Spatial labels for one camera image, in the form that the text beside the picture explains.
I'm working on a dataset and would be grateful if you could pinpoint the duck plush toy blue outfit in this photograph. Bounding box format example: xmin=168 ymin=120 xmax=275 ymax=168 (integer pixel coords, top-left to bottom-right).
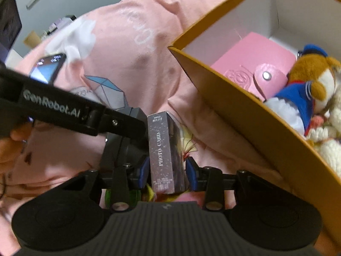
xmin=264 ymin=44 xmax=341 ymax=136

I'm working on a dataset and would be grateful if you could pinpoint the orange cardboard box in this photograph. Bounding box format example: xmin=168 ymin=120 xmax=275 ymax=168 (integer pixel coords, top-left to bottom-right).
xmin=168 ymin=0 xmax=341 ymax=246

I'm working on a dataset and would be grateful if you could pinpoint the pink card wallet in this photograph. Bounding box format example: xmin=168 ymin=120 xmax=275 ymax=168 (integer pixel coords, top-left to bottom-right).
xmin=210 ymin=31 xmax=297 ymax=102

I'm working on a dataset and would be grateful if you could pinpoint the brown cardboard carton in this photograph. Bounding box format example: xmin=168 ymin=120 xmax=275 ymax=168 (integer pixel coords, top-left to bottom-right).
xmin=23 ymin=31 xmax=43 ymax=49

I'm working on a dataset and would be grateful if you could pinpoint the white crochet doll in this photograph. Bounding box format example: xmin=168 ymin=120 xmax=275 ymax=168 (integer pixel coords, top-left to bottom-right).
xmin=305 ymin=85 xmax=341 ymax=178

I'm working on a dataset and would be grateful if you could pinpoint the person's left hand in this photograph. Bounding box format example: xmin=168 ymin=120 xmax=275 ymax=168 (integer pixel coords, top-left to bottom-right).
xmin=0 ymin=123 xmax=35 ymax=172

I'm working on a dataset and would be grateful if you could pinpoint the pink cloud-print blanket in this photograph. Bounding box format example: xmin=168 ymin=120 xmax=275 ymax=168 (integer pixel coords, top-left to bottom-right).
xmin=0 ymin=0 xmax=323 ymax=246

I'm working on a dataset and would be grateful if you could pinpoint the green yellow crochet toy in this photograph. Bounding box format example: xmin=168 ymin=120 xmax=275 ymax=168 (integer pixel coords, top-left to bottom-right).
xmin=105 ymin=183 xmax=155 ymax=208

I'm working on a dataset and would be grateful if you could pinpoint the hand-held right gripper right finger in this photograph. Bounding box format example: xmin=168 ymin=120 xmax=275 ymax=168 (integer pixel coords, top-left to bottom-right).
xmin=185 ymin=156 xmax=275 ymax=211

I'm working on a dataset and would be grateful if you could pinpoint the yellow tasselled charm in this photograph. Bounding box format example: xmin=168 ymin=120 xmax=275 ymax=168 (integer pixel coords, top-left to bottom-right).
xmin=179 ymin=125 xmax=198 ymax=162

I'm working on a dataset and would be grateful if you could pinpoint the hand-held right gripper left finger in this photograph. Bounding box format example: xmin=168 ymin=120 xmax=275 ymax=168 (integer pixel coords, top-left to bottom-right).
xmin=57 ymin=156 xmax=151 ymax=211

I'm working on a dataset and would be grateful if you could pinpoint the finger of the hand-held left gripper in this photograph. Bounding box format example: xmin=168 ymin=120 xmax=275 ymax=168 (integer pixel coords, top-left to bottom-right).
xmin=101 ymin=107 xmax=149 ymax=150
xmin=101 ymin=135 xmax=146 ymax=171

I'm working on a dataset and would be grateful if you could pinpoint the dark glittery card box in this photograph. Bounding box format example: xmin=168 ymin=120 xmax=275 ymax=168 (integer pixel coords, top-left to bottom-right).
xmin=146 ymin=111 xmax=190 ymax=195

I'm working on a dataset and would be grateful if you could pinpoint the black monitor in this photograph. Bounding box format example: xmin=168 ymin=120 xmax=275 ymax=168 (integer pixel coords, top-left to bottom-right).
xmin=0 ymin=0 xmax=23 ymax=52

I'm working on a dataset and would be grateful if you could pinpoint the black smartphone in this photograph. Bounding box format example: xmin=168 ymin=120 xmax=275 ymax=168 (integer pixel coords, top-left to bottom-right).
xmin=29 ymin=53 xmax=67 ymax=84

